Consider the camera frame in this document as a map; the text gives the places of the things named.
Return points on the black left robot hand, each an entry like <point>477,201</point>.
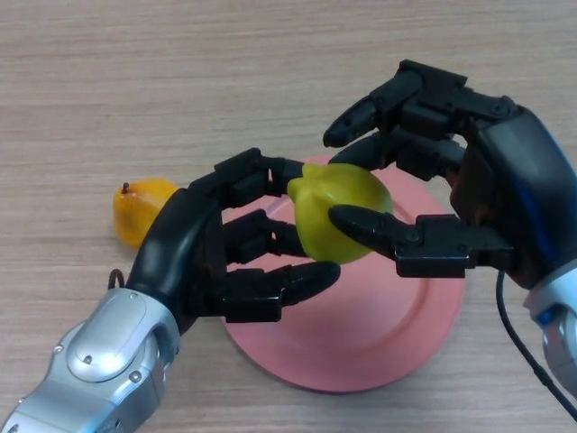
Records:
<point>180,243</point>

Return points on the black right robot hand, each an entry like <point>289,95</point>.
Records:
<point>518,189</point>

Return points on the yellow starfruit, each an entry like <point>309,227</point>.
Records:
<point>333,212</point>

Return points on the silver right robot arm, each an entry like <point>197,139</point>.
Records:
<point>556,315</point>

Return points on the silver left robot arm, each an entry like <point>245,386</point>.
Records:
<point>90,361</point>

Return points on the pink round plate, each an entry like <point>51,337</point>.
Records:
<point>360,325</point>

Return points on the orange-yellow pear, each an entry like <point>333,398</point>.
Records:
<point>135,212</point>

